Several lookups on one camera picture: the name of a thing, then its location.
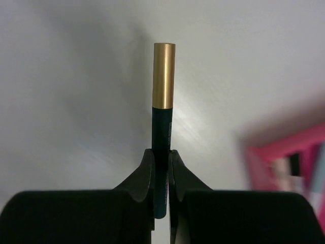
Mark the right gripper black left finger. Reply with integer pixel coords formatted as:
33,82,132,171
114,149,155,243

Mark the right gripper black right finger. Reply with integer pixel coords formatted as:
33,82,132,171
168,150,212,243

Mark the pink bottom drawer front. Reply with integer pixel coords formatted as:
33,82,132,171
243,124,325,204

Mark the brown gold makeup pencil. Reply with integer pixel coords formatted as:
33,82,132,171
151,43,176,219

